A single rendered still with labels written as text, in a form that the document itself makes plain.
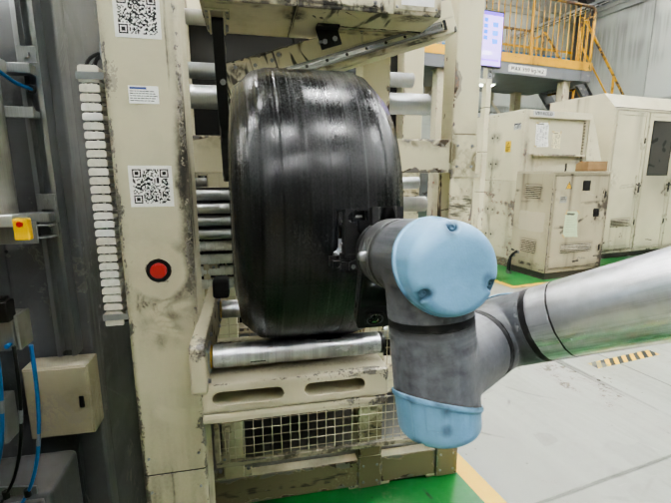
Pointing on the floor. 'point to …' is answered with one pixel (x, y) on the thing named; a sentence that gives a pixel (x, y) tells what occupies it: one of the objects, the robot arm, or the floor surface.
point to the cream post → (160, 252)
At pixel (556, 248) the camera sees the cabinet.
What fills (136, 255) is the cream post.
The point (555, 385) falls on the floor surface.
